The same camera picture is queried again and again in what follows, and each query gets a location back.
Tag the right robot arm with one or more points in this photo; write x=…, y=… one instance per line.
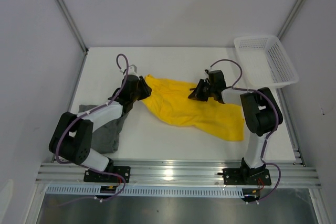
x=262, y=117

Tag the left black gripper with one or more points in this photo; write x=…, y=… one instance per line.
x=146, y=90

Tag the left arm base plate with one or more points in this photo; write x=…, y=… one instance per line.
x=112, y=176

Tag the yellow shorts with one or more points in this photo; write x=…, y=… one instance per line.
x=169, y=102

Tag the slotted cable duct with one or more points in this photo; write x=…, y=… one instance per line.
x=151, y=191

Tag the aluminium rail frame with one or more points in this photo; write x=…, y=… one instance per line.
x=179, y=173

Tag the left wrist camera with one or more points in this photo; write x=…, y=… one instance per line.
x=131, y=70

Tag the grey shorts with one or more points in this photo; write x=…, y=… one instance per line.
x=107, y=126

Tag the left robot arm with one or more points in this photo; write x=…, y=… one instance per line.
x=73, y=136

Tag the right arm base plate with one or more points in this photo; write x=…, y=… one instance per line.
x=246, y=176

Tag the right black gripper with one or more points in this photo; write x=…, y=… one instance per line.
x=197, y=94

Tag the white plastic basket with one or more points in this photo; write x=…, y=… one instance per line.
x=265, y=62

